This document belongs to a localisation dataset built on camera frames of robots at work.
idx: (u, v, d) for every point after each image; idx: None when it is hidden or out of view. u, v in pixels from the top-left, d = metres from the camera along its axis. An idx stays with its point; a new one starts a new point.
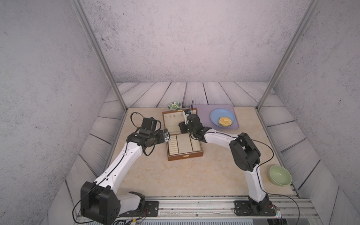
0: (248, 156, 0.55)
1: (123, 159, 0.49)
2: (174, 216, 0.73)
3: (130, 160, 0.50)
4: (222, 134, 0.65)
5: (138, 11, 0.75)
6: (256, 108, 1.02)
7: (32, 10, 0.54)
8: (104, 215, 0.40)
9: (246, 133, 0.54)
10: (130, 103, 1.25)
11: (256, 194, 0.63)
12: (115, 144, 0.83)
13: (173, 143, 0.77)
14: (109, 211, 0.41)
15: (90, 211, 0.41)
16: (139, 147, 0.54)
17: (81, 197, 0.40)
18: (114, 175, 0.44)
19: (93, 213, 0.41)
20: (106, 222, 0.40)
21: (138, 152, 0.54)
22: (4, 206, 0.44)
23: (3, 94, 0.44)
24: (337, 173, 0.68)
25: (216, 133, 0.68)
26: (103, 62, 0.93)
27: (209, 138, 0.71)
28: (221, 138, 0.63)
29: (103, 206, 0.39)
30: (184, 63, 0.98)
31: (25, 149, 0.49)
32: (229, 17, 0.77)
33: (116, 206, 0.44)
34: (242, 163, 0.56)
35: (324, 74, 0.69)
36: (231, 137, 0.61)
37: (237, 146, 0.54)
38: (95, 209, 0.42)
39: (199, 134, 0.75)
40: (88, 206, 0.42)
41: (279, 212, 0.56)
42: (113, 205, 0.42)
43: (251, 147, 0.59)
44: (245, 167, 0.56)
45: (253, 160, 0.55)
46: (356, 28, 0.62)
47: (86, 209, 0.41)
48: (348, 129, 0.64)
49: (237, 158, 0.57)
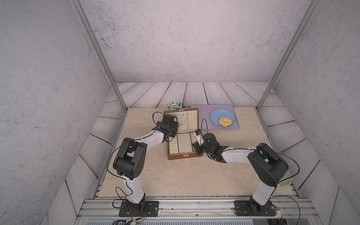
0: (274, 169, 0.48)
1: (153, 134, 0.65)
2: (174, 216, 0.73)
3: (156, 138, 0.65)
4: (240, 149, 0.61)
5: (138, 11, 0.75)
6: (256, 108, 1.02)
7: (32, 9, 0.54)
8: (133, 166, 0.50)
9: (265, 143, 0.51)
10: (130, 103, 1.25)
11: (262, 198, 0.61)
12: (115, 144, 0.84)
13: (173, 143, 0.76)
14: (139, 162, 0.51)
15: (121, 161, 0.51)
16: (162, 134, 0.69)
17: (121, 146, 0.53)
18: (145, 140, 0.57)
19: (124, 163, 0.51)
20: (132, 173, 0.49)
21: (161, 139, 0.69)
22: (4, 206, 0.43)
23: (3, 94, 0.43)
24: (337, 173, 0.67)
25: (233, 149, 0.65)
26: (103, 62, 0.93)
27: (228, 157, 0.66)
28: (238, 153, 0.59)
29: (136, 157, 0.50)
30: (184, 63, 0.98)
31: (25, 148, 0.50)
32: (230, 17, 0.77)
33: (141, 165, 0.53)
34: (267, 178, 0.49)
35: (324, 74, 0.69)
36: (250, 150, 0.56)
37: (257, 159, 0.49)
38: (127, 161, 0.51)
39: (217, 154, 0.72)
40: (123, 156, 0.51)
41: (279, 212, 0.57)
42: (141, 160, 0.52)
43: (274, 158, 0.53)
44: (273, 183, 0.48)
45: (280, 173, 0.47)
46: (356, 28, 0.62)
47: (120, 159, 0.52)
48: (348, 129, 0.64)
49: (263, 174, 0.50)
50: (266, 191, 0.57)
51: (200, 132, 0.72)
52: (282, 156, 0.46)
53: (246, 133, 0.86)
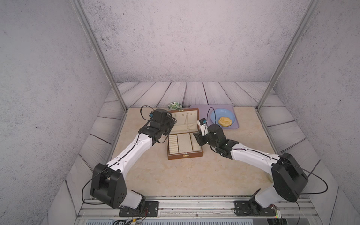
0: (296, 184, 0.43)
1: (135, 147, 0.52)
2: (174, 216, 0.73)
3: (140, 148, 0.53)
4: (258, 154, 0.53)
5: (138, 11, 0.75)
6: (256, 108, 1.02)
7: (32, 10, 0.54)
8: (110, 198, 0.42)
9: (289, 153, 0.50)
10: (130, 103, 1.25)
11: (266, 200, 0.60)
12: (114, 144, 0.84)
13: (173, 142, 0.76)
14: (117, 193, 0.43)
15: (99, 192, 0.44)
16: (149, 138, 0.56)
17: (93, 177, 0.43)
18: (124, 161, 0.47)
19: (102, 194, 0.44)
20: (112, 203, 0.42)
21: (148, 144, 0.56)
22: (4, 206, 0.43)
23: (3, 94, 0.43)
24: (337, 173, 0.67)
25: (250, 153, 0.55)
26: (103, 62, 0.93)
27: (240, 157, 0.59)
28: (256, 159, 0.52)
29: (110, 190, 0.42)
30: (184, 63, 0.98)
31: (25, 148, 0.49)
32: (230, 17, 0.77)
33: (122, 191, 0.45)
34: (285, 192, 0.45)
35: (324, 74, 0.69)
36: (271, 159, 0.49)
37: (283, 172, 0.43)
38: (104, 191, 0.44)
39: (223, 149, 0.64)
40: (98, 186, 0.45)
41: (279, 212, 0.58)
42: (120, 189, 0.44)
43: (297, 172, 0.47)
44: (289, 197, 0.45)
45: (300, 188, 0.44)
46: (356, 28, 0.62)
47: (96, 189, 0.43)
48: (348, 129, 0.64)
49: (281, 185, 0.45)
50: (276, 198, 0.54)
51: (204, 123, 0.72)
52: (305, 172, 0.46)
53: (246, 133, 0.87)
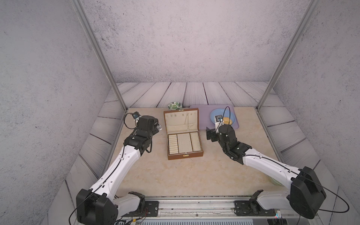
0: (315, 202, 0.40)
1: (121, 164, 0.48)
2: (174, 216, 0.73)
3: (127, 163, 0.49)
4: (274, 164, 0.49)
5: (138, 11, 0.75)
6: (256, 108, 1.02)
7: (32, 10, 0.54)
8: (101, 223, 0.39)
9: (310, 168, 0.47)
10: (130, 103, 1.25)
11: (267, 203, 0.60)
12: (114, 145, 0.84)
13: (173, 142, 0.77)
14: (106, 218, 0.40)
15: (86, 219, 0.41)
16: (136, 150, 0.52)
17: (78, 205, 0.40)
18: (109, 182, 0.43)
19: (90, 221, 0.40)
20: None
21: (135, 155, 0.52)
22: (4, 206, 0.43)
23: (3, 94, 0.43)
24: (337, 173, 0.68)
25: (265, 161, 0.52)
26: (102, 62, 0.93)
27: (252, 163, 0.56)
28: (272, 169, 0.49)
29: (99, 216, 0.38)
30: (184, 63, 0.98)
31: (25, 148, 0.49)
32: (230, 17, 0.77)
33: (113, 213, 0.43)
34: (302, 207, 0.43)
35: (324, 74, 0.69)
36: (288, 170, 0.46)
37: (303, 188, 0.40)
38: (92, 217, 0.41)
39: (233, 153, 0.61)
40: (85, 213, 0.41)
41: (279, 212, 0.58)
42: (109, 212, 0.41)
43: (318, 189, 0.44)
44: (305, 213, 0.43)
45: (318, 205, 0.41)
46: (356, 28, 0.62)
47: (82, 217, 0.40)
48: (349, 129, 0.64)
49: (298, 201, 0.43)
50: (282, 206, 0.53)
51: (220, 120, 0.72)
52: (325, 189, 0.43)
53: (246, 133, 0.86)
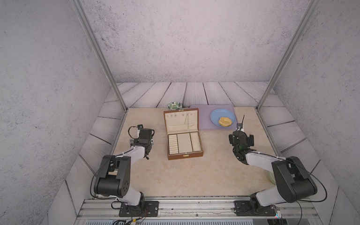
0: (296, 184, 0.44)
1: (133, 149, 0.61)
2: (174, 216, 0.73)
3: (138, 153, 0.62)
4: (266, 155, 0.58)
5: (138, 11, 0.75)
6: (256, 108, 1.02)
7: (32, 10, 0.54)
8: (119, 183, 0.46)
9: (296, 157, 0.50)
10: (130, 103, 1.25)
11: (266, 198, 0.61)
12: (114, 144, 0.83)
13: (173, 142, 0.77)
14: (124, 178, 0.47)
15: (104, 183, 0.45)
16: (144, 148, 0.67)
17: (101, 167, 0.47)
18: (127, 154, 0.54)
19: (108, 184, 0.45)
20: (119, 191, 0.44)
21: (142, 154, 0.66)
22: (4, 206, 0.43)
23: (3, 94, 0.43)
24: (337, 173, 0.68)
25: (259, 154, 0.61)
26: (103, 62, 0.93)
27: (251, 159, 0.64)
28: (264, 158, 0.57)
29: (121, 173, 0.46)
30: (184, 63, 0.98)
31: (24, 148, 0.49)
32: (230, 17, 0.77)
33: (127, 180, 0.49)
34: (286, 191, 0.46)
35: (324, 74, 0.69)
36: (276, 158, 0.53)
37: (281, 168, 0.46)
38: (111, 180, 0.46)
39: (240, 153, 0.71)
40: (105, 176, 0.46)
41: (279, 212, 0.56)
42: (126, 176, 0.48)
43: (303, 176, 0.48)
44: (289, 198, 0.45)
45: (303, 191, 0.43)
46: (356, 28, 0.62)
47: (101, 180, 0.46)
48: (348, 129, 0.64)
49: (281, 185, 0.47)
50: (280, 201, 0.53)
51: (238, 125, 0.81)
52: (312, 178, 0.45)
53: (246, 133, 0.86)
